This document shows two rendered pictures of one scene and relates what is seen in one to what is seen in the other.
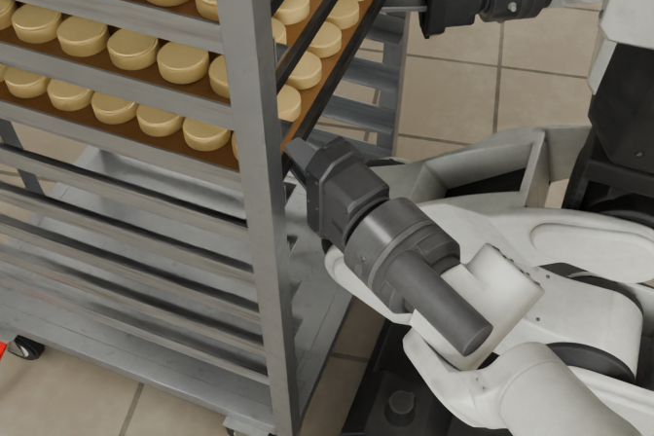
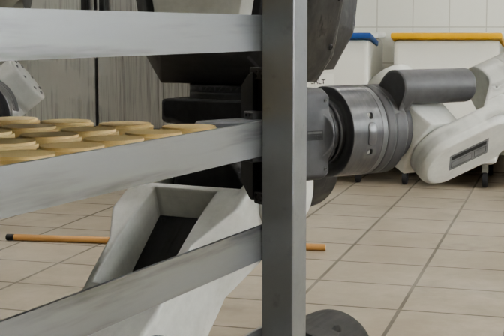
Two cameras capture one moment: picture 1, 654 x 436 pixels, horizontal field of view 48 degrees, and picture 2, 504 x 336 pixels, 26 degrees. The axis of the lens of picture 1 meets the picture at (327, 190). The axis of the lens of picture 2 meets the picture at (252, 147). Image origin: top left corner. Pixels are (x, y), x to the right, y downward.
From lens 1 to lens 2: 117 cm
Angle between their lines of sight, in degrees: 82
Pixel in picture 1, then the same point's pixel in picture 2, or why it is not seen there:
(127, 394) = not seen: outside the picture
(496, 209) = (232, 203)
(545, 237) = not seen: hidden behind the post
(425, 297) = (435, 73)
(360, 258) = (367, 117)
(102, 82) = (167, 32)
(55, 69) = (127, 34)
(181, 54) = not seen: hidden behind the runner
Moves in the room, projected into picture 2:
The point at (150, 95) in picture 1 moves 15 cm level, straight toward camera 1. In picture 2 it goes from (202, 32) to (388, 32)
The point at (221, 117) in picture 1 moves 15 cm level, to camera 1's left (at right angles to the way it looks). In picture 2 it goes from (246, 34) to (226, 35)
